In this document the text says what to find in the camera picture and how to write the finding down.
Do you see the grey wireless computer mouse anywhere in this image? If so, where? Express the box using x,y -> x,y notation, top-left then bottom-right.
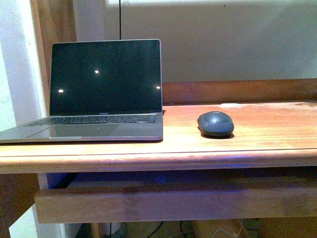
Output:
197,111 -> 234,138

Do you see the white string cable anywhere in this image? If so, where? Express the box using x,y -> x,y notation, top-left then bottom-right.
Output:
212,219 -> 248,238

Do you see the grey open laptop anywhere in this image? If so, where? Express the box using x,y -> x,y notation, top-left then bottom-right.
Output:
0,39 -> 163,144

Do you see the black floor cable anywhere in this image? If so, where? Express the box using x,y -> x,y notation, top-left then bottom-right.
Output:
146,220 -> 199,238

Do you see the wooden keyboard tray drawer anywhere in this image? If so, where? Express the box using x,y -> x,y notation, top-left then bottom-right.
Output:
35,175 -> 317,223

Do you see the wooden desk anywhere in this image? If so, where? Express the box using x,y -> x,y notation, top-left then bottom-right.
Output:
0,0 -> 317,238

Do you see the black hanging wall cable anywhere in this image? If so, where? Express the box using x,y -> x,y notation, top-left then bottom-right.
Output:
118,0 -> 122,40

